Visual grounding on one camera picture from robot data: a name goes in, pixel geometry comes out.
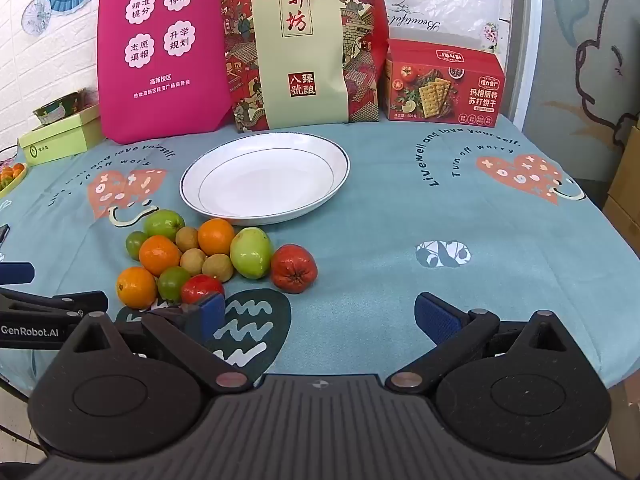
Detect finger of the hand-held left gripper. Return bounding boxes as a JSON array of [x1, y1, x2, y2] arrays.
[[0, 262, 36, 286]]

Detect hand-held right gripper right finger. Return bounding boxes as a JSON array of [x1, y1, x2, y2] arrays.
[[386, 292, 569, 392]]

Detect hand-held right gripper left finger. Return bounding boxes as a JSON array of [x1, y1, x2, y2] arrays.
[[74, 291, 253, 395]]

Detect red fruit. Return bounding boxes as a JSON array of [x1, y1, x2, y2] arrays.
[[270, 244, 319, 294], [181, 274, 226, 306]]

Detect small brown fruit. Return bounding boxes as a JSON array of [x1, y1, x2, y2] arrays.
[[201, 253, 235, 283], [180, 248, 208, 277], [175, 226, 201, 253]]

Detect small green lime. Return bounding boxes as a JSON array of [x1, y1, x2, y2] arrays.
[[157, 266, 192, 304], [125, 231, 150, 261]]

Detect large oval green fruit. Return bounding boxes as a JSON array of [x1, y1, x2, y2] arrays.
[[229, 227, 274, 280]]

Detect orange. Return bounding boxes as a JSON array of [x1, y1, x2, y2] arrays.
[[116, 266, 158, 310], [197, 218, 236, 257], [138, 235, 182, 277]]

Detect large round green fruit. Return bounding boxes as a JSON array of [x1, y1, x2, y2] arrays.
[[144, 210, 187, 241]]

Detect white plate with blue rim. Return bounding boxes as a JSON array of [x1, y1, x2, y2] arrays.
[[179, 131, 351, 226]]

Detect small dish of fruits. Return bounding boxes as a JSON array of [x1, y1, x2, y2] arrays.
[[0, 160, 28, 199]]

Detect blue printed tablecloth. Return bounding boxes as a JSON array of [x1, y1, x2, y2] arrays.
[[0, 116, 640, 413]]

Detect light green box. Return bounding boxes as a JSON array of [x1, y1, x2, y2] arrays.
[[17, 108, 104, 167]]

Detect green patterned bowl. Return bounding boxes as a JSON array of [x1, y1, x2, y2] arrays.
[[39, 88, 101, 126]]

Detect pink tote bag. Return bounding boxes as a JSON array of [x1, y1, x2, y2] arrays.
[[97, 0, 234, 145]]

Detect red cracker box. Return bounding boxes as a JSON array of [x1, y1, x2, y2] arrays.
[[384, 38, 506, 129]]

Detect cardboard box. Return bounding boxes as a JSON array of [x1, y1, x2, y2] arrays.
[[602, 126, 640, 262]]

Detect small blue paper fan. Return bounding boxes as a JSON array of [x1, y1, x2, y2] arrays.
[[20, 0, 54, 36]]

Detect red patterned gift bag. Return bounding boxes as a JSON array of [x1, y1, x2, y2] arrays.
[[217, 0, 391, 134]]

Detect white floral plastic bag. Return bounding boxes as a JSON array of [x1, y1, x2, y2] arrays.
[[375, 0, 516, 57]]

